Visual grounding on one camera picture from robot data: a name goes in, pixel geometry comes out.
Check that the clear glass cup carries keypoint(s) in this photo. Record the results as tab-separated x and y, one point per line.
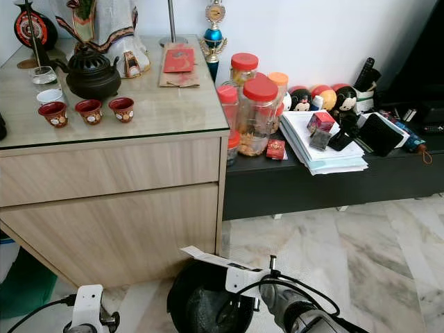
44	79

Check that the black red round vase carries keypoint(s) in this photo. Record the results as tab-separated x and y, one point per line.
35	28

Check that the light wooden drawer cabinet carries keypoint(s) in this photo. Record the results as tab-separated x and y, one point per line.
111	170

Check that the small grey box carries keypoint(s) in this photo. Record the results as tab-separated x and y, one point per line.
320	139

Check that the small red packet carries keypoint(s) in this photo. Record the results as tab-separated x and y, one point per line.
276	149

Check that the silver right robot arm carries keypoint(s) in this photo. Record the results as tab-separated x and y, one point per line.
302	311

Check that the orange red round plush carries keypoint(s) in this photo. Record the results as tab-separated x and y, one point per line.
325	98

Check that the black rubbish bin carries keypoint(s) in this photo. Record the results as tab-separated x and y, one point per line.
201	309

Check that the black remote control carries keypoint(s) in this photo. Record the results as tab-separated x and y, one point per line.
365	72

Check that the thin dark stick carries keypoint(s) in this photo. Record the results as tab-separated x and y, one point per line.
35	38

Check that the white robed deity statue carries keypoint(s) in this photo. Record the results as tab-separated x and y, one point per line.
111	24

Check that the medium red lid jar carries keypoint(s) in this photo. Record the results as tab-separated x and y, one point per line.
244	66

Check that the blue folded umbrella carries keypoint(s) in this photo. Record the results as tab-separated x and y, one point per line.
411	139

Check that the small red box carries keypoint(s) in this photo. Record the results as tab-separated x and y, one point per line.
321	123

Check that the small red patterned cup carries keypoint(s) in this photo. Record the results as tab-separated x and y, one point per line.
54	115
121	110
89	112

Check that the black lidded incense pot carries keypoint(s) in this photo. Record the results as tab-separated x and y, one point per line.
91	75

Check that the black white mouse plush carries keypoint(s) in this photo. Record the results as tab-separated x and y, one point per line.
300	100
345	101

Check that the white blue box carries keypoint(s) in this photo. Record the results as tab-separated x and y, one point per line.
7	260

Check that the slim red lid jar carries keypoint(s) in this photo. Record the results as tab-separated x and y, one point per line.
227	111

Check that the green plastic container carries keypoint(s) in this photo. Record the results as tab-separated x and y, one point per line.
28	291

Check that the small black gadget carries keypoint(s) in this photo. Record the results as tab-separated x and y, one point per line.
344	137

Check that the small white cup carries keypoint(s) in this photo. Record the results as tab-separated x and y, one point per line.
50	96

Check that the metal lamp stand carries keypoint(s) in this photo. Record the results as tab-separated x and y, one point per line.
171	24

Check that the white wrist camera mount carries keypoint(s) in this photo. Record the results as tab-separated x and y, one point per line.
89	306
243	279

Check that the orange lid plastic jar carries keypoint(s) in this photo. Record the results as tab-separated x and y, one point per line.
279	80

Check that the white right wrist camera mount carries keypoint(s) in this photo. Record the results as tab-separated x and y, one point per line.
243	279

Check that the black low console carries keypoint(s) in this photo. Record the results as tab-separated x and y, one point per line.
326	191

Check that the flat black case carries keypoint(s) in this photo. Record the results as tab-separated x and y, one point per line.
381	134

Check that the gold blue trophy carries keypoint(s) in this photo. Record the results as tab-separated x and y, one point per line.
214	35

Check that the red envelope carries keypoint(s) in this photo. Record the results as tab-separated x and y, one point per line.
179	60

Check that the stack of white papers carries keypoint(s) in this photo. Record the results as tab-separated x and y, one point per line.
302	142

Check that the large red lid jar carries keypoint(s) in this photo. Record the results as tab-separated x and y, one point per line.
258	114

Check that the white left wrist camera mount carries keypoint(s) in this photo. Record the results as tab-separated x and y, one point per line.
89	306

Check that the white holder cup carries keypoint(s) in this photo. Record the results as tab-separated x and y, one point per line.
363	100

